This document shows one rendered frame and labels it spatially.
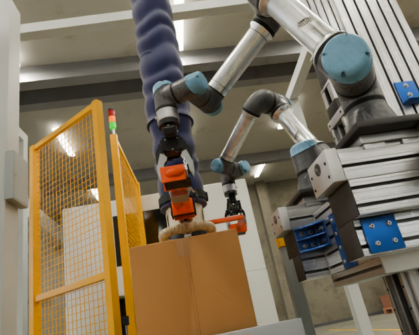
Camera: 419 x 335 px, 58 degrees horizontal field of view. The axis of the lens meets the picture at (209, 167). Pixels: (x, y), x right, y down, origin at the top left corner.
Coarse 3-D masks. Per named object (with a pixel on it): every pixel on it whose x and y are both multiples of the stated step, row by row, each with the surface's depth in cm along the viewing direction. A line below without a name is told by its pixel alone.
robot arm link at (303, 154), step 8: (296, 144) 155; (304, 144) 153; (312, 144) 154; (296, 152) 154; (304, 152) 152; (312, 152) 152; (320, 152) 154; (296, 160) 154; (304, 160) 151; (312, 160) 150; (296, 168) 154; (304, 168) 150
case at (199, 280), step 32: (160, 256) 135; (192, 256) 135; (224, 256) 135; (160, 288) 131; (192, 288) 131; (224, 288) 131; (160, 320) 127; (192, 320) 127; (224, 320) 127; (256, 320) 127
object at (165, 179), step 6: (162, 168) 113; (168, 168) 113; (162, 174) 113; (162, 180) 112; (168, 180) 112; (174, 180) 112; (180, 180) 113; (186, 180) 114; (168, 186) 116; (174, 186) 116; (180, 186) 117; (186, 186) 118
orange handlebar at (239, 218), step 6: (174, 168) 112; (180, 168) 112; (168, 174) 112; (174, 174) 112; (180, 174) 112; (174, 204) 136; (180, 204) 137; (186, 204) 139; (234, 216) 177; (240, 216) 177; (180, 222) 163; (216, 222) 176; (222, 222) 176; (240, 222) 183; (240, 228) 195
